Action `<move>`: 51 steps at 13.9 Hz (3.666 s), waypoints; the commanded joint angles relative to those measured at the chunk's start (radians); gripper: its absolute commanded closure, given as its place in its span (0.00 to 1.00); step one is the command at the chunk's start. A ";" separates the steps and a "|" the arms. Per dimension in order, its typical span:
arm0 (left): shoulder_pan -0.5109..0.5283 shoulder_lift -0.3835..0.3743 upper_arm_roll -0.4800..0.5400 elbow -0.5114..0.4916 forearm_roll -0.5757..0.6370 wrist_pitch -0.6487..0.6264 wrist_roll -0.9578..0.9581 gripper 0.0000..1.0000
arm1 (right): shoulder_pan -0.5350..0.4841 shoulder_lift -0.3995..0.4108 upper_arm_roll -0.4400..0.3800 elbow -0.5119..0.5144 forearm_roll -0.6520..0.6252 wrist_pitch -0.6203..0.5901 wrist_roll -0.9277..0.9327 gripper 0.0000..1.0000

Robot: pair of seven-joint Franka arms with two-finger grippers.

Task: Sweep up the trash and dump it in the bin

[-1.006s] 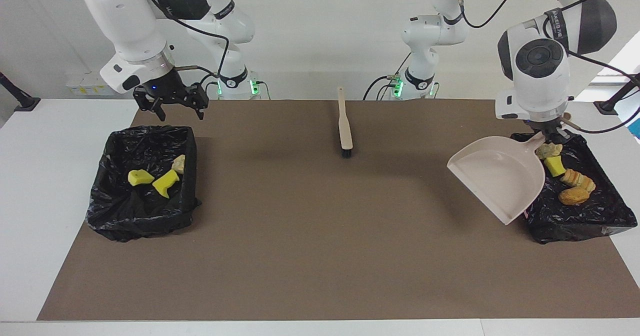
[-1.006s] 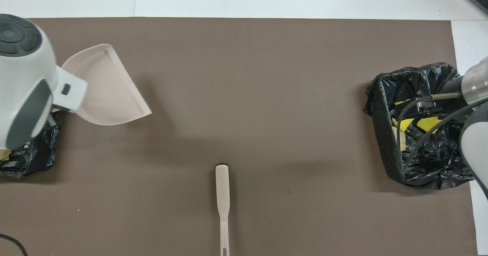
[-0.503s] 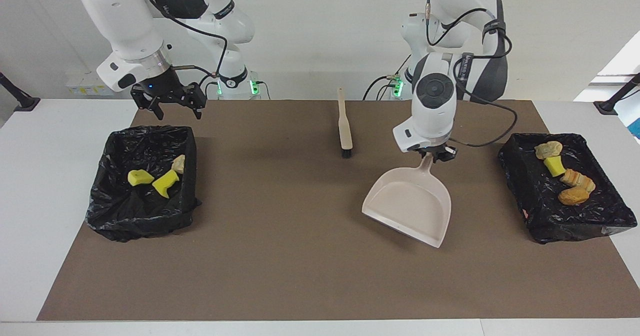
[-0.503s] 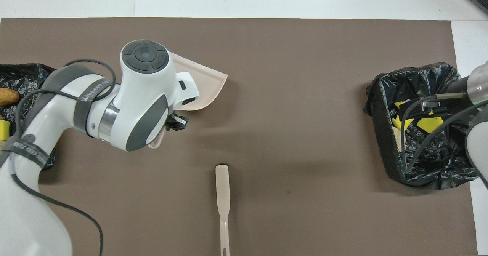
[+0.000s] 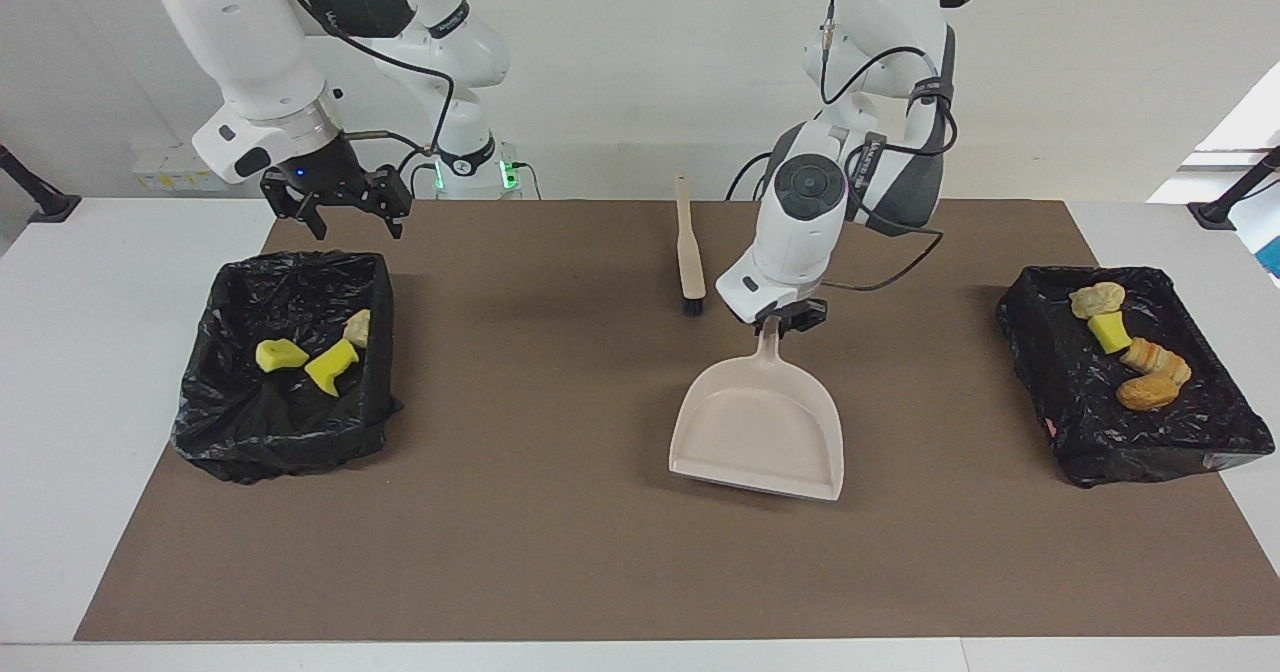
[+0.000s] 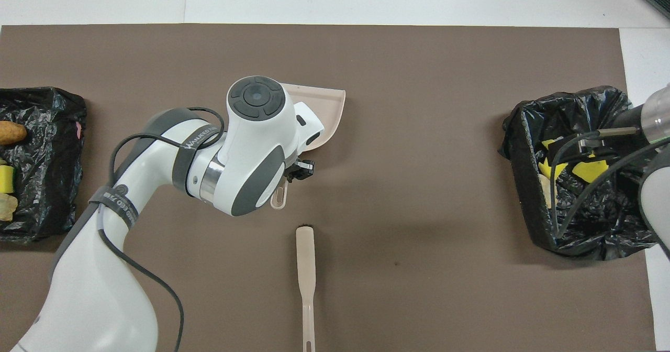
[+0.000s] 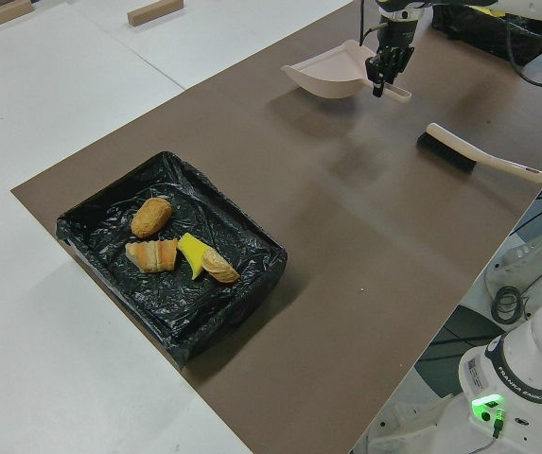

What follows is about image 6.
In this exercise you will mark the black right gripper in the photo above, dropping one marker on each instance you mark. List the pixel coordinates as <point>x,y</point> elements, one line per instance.
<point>631,119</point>

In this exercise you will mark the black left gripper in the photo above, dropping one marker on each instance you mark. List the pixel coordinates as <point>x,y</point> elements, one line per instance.
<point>289,175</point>

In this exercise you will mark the yellow sponge piece dark spot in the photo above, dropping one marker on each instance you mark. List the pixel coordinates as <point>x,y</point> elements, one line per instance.
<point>589,169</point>

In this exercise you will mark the beige plastic dustpan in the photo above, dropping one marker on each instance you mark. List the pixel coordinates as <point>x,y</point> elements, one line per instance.
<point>330,111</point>

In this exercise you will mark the beige hand brush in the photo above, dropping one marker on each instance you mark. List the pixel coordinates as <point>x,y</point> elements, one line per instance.
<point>305,257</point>

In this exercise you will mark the notched yellow green sponge piece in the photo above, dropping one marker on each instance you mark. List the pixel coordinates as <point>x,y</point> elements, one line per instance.
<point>544,168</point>

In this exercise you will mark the brown toasted croissant piece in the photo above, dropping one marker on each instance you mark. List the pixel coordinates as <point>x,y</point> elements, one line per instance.
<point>546,192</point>

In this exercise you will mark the brown peanut shaped bread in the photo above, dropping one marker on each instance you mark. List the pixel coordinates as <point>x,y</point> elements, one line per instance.
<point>10,132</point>

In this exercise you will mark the small yellow sponge wedge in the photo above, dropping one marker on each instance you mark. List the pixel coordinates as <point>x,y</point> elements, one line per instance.
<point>6,179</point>

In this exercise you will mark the pale flaky pastry piece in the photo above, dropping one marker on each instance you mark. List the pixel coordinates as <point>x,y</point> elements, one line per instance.
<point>7,206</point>

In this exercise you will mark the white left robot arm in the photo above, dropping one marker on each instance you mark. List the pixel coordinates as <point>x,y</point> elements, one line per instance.
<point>251,147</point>

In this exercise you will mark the black bag lined bin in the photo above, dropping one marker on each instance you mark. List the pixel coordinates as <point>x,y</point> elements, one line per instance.
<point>528,184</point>
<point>47,184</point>

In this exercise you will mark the brown table mat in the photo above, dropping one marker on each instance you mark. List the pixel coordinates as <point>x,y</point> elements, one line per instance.
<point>419,210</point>

